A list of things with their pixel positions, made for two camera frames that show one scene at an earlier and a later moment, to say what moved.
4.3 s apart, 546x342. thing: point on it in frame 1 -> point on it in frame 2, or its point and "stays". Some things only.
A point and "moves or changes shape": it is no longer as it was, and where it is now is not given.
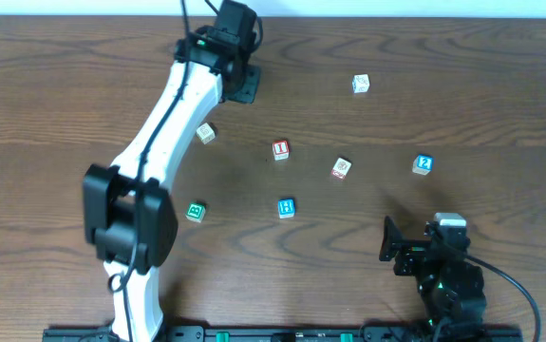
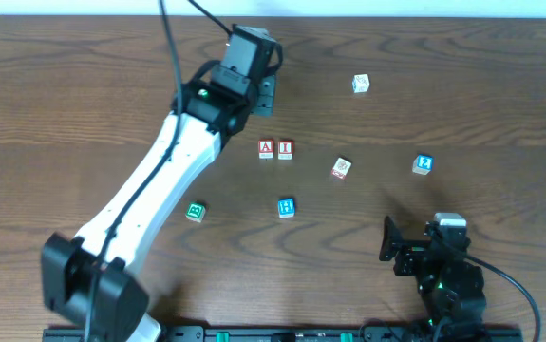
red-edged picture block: [341, 168] stays
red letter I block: [280, 149] moves or changes shape
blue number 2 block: [423, 164] stays
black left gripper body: [250, 83] -> [266, 95]
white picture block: [361, 84] stays
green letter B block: [195, 212] stays
